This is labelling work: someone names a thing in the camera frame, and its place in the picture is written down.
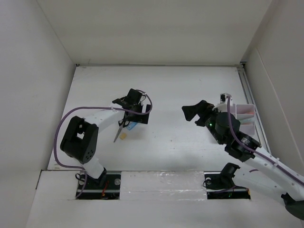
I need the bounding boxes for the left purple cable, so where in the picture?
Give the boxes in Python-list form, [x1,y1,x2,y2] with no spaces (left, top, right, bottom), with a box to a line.
[54,94,152,199]

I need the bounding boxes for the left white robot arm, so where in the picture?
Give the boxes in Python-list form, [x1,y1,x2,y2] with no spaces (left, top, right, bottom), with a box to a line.
[60,88,152,188]

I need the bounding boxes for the blue correction tape dispenser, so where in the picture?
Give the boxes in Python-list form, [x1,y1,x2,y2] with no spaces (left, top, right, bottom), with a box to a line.
[127,122,137,131]

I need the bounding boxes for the aluminium frame rail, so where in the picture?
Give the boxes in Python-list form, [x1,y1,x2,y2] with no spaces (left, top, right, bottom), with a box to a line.
[237,62,272,155]

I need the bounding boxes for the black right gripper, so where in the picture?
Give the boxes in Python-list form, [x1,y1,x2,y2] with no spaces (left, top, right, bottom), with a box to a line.
[182,99,225,145]

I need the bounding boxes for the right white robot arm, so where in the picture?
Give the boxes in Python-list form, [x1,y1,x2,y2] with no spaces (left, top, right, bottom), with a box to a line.
[182,100,304,220]

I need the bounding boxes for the yellow eraser block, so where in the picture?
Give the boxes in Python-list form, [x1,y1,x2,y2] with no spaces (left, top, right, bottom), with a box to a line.
[119,133,127,140]

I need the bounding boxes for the clear compartment organizer box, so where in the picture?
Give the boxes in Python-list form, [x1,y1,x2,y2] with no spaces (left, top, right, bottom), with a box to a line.
[231,104,256,136]

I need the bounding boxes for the black handled scissors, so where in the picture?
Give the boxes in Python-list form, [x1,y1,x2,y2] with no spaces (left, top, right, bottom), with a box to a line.
[114,120,130,142]

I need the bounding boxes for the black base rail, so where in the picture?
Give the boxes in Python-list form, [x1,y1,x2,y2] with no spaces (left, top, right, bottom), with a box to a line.
[76,171,251,201]

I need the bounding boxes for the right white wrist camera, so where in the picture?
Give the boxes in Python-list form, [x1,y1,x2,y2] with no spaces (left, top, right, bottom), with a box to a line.
[219,93,232,109]

